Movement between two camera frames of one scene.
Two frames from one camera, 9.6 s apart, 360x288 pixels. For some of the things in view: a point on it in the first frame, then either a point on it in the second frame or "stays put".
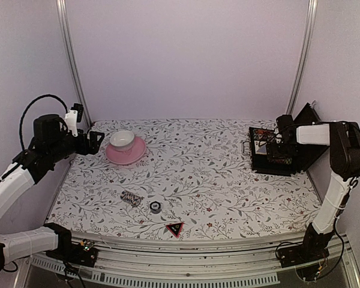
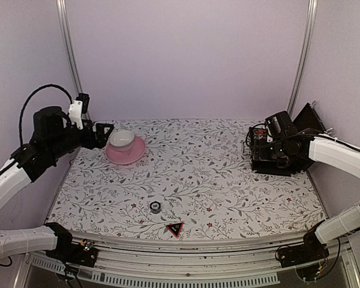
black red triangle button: (176, 228) stays put
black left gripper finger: (93, 138) to (105, 128)
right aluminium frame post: (308, 30) stays put
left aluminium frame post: (66, 31) stays put
